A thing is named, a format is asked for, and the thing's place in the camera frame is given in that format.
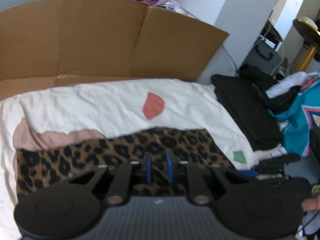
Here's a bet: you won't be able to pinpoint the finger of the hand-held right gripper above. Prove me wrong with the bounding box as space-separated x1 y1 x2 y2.
254 171 285 180
257 154 301 170

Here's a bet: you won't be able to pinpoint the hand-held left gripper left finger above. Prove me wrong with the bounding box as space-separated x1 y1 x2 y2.
71 153 153 204

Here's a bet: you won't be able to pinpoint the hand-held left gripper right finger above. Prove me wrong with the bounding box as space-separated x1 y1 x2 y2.
165 153 250 204

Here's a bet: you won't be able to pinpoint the leopard print skirt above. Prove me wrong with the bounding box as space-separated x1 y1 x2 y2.
15 127 237 202

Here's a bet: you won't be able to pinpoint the folded black clothes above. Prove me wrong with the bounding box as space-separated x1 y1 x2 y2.
211 74 284 152

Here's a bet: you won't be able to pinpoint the person's right hand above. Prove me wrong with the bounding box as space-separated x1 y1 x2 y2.
302 197 320 212

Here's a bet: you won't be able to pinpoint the teal printed garment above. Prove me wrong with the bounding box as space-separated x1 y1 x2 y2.
269 79 320 157

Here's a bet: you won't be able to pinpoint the white cloth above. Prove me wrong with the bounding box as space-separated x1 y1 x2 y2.
265 71 308 98

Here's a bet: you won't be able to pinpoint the cream printed blanket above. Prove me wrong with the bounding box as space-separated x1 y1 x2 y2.
0 79 288 240

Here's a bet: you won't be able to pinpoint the crumpled black cloth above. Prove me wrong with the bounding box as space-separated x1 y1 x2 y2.
239 64 302 117

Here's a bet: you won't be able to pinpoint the grey suitcase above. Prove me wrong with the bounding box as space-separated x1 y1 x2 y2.
244 40 284 74

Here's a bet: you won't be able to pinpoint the round black gold table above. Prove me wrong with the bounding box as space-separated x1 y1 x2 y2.
292 19 320 72

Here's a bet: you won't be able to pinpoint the flat cardboard sheet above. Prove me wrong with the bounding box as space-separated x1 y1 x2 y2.
0 0 230 102

